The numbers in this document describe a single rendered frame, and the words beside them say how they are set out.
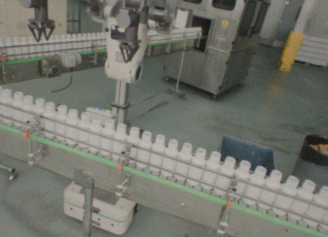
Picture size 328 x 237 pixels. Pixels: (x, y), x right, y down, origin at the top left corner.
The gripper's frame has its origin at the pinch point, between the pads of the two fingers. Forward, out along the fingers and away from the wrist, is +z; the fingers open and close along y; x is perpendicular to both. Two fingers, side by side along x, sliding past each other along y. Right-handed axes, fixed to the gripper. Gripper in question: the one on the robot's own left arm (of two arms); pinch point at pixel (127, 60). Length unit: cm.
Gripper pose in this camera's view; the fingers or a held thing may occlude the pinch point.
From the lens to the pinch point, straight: 118.5
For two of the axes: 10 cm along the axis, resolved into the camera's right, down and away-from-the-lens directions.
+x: -9.4, -2.8, 1.9
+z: -1.8, 8.9, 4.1
